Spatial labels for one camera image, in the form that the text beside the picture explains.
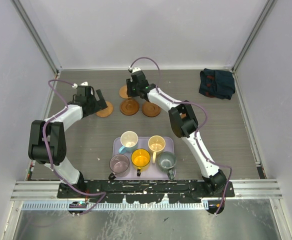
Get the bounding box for woven rattan coaster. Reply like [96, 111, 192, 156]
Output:
[119, 85, 129, 99]
[96, 101, 114, 118]

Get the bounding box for brown wooden coaster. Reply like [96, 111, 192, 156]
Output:
[141, 101, 161, 118]
[119, 98, 140, 116]

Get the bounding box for cream mug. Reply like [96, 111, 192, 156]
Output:
[148, 135, 166, 164]

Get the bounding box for grey green mug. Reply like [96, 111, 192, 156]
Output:
[156, 151, 177, 180]

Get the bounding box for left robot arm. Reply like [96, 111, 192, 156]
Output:
[28, 83, 108, 198]

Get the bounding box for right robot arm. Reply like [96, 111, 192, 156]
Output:
[126, 67, 228, 197]

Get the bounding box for white and blue mug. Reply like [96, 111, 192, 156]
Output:
[118, 131, 139, 154]

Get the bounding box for purple glass mug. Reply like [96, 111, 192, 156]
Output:
[108, 154, 130, 181]

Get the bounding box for yellow mug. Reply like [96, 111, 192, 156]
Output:
[130, 148, 151, 177]

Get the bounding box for dark blue folded cloth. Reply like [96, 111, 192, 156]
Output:
[198, 68, 236, 100]

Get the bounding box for lavender plastic tray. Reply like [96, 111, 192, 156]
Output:
[112, 136, 175, 180]

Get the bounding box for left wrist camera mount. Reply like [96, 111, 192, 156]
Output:
[72, 81, 88, 89]

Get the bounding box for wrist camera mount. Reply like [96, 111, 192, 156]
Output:
[72, 81, 88, 89]
[128, 66, 141, 74]

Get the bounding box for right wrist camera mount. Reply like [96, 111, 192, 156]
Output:
[128, 66, 141, 74]

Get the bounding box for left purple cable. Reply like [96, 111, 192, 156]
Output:
[42, 79, 107, 216]

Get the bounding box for purple cable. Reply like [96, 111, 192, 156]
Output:
[42, 79, 107, 216]
[128, 56, 233, 216]

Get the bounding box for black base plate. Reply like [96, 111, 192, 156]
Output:
[57, 178, 236, 205]

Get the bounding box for aluminium frame rail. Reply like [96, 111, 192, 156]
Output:
[11, 179, 282, 203]

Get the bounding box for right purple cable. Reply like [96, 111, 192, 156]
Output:
[128, 56, 233, 216]

